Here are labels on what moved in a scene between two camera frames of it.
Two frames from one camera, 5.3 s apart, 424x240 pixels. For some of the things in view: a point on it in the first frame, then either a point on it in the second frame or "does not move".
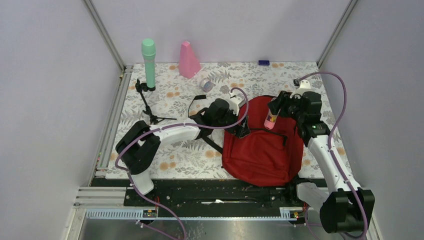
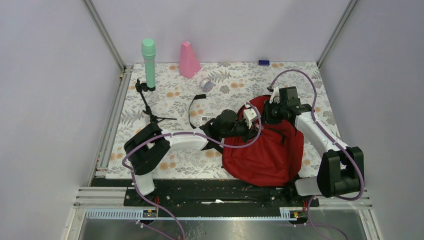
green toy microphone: [148, 49] does not move
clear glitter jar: [206, 85] does not move
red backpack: [267, 157] does not move
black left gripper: [243, 129] -> [249, 133]
